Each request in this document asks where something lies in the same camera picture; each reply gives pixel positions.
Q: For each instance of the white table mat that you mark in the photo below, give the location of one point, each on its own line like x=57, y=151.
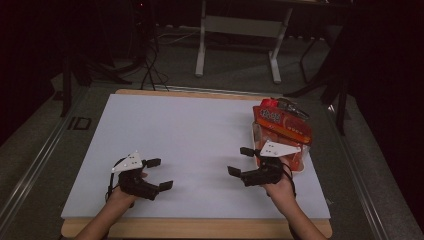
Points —
x=186, y=133

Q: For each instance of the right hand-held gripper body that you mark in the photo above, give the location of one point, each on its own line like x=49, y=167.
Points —
x=278, y=149

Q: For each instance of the person's right hand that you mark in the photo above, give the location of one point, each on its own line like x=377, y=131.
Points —
x=281, y=190

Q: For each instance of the white metal frame desk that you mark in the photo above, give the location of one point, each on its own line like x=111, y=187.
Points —
x=240, y=25

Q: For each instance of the person's left hand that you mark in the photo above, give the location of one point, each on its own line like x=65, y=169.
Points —
x=120, y=197

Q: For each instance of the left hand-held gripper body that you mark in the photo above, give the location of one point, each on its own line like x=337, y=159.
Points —
x=130, y=163

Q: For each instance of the metal floor rail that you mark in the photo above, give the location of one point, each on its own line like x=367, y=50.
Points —
x=363, y=186
x=33, y=170

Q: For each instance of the orange sausage packet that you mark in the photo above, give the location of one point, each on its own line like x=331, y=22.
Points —
x=283, y=123

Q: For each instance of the wooden table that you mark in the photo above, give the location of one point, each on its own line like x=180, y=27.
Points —
x=200, y=228

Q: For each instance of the black metal stand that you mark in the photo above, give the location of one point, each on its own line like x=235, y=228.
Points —
x=341, y=100

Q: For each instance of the white divided lunch box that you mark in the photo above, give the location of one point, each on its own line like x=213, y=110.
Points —
x=254, y=143

